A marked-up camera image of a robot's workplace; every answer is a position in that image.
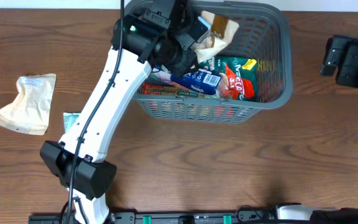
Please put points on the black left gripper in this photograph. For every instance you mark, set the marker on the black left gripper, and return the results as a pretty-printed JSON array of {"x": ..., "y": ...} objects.
[{"x": 189, "y": 60}]

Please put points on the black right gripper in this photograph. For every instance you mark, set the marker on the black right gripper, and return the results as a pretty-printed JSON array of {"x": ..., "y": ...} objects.
[{"x": 354, "y": 53}]

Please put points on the tissue pocket pack bundle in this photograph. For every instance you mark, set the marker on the tissue pocket pack bundle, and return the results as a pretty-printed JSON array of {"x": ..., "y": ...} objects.
[{"x": 201, "y": 81}]

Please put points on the orange spaghetti packet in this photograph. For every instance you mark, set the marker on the orange spaghetti packet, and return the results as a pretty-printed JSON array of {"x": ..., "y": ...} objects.
[{"x": 194, "y": 91}]

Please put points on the beige brown foil pouch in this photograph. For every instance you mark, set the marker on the beige brown foil pouch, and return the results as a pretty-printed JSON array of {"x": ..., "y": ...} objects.
[{"x": 218, "y": 38}]

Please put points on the green instant coffee bag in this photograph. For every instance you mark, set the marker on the green instant coffee bag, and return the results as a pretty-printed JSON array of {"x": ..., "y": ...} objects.
[{"x": 240, "y": 73}]

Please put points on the small teal sachet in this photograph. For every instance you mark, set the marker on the small teal sachet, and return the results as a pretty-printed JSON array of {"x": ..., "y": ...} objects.
[{"x": 69, "y": 119}]

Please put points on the plain beige paper pouch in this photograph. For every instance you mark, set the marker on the plain beige paper pouch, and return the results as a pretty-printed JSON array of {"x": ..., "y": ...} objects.
[{"x": 30, "y": 111}]

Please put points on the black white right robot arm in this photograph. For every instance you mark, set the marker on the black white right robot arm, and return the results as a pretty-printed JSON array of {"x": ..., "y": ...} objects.
[{"x": 300, "y": 212}]

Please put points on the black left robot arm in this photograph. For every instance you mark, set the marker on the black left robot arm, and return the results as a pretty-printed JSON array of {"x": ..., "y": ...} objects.
[{"x": 78, "y": 159}]

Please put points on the dark grey plastic basket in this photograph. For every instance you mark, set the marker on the dark grey plastic basket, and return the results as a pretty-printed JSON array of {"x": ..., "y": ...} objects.
[{"x": 264, "y": 35}]

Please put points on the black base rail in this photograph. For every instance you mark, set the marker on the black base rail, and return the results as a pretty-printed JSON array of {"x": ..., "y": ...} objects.
[{"x": 242, "y": 217}]

